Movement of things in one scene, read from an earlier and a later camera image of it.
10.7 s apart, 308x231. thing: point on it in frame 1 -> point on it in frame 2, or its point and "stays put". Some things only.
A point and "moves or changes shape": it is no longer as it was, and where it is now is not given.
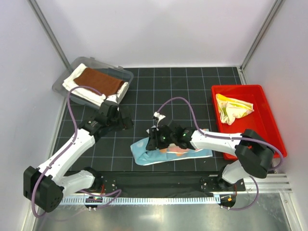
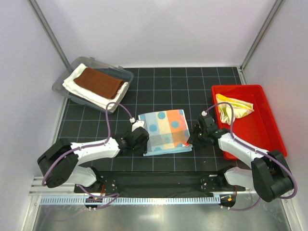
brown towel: x=99 y=82 stays put
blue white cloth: x=173 y=153 moves or changes shape
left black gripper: x=125 y=123 -> x=142 y=149
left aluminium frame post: x=34 y=6 stays put
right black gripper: x=154 y=142 -> x=193 y=139
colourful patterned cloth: x=229 y=109 stays put
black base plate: x=166 y=182 stays put
